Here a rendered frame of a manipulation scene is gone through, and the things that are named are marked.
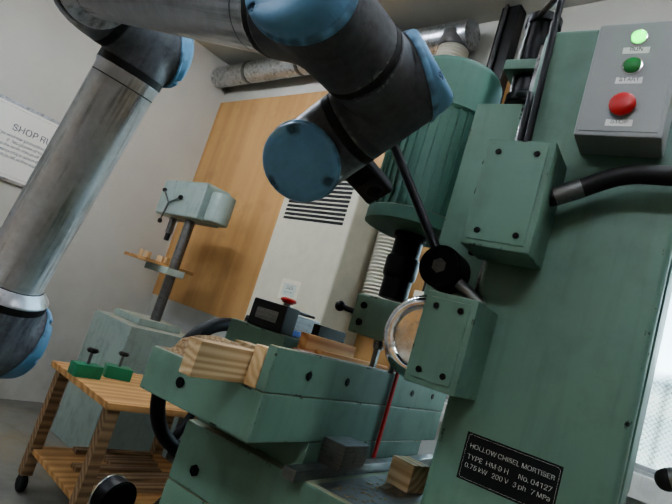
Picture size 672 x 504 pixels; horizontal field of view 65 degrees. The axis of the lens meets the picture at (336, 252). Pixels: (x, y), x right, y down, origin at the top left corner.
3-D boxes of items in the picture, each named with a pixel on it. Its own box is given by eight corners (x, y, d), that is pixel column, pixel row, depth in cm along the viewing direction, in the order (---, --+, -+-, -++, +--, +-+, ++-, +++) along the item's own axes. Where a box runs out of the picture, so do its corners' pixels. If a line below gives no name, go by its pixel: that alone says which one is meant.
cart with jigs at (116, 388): (146, 486, 261) (190, 359, 270) (210, 543, 221) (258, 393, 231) (2, 486, 215) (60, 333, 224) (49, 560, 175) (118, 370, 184)
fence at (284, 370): (435, 409, 111) (442, 383, 112) (443, 412, 111) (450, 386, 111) (254, 388, 63) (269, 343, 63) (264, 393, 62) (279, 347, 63)
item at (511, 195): (477, 259, 76) (503, 162, 78) (541, 271, 71) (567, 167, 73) (457, 241, 69) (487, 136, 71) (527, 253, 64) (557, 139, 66)
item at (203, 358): (402, 400, 107) (407, 381, 107) (410, 404, 105) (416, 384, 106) (177, 371, 58) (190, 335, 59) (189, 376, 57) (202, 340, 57)
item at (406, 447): (329, 423, 115) (335, 405, 116) (416, 461, 103) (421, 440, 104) (196, 418, 83) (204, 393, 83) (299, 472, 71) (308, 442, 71)
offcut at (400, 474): (423, 494, 80) (430, 466, 80) (406, 493, 77) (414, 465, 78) (401, 482, 83) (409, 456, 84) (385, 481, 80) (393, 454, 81)
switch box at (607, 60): (578, 154, 73) (604, 50, 75) (663, 159, 67) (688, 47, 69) (572, 134, 68) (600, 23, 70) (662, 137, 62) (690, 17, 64)
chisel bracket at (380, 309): (362, 344, 98) (375, 300, 99) (431, 366, 90) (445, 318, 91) (342, 338, 92) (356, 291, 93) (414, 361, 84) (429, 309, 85)
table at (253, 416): (319, 393, 127) (326, 369, 128) (435, 440, 110) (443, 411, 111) (98, 366, 78) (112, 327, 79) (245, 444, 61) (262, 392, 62)
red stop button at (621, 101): (606, 116, 66) (611, 95, 67) (633, 117, 64) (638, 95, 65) (605, 112, 65) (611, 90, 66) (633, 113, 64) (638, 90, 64)
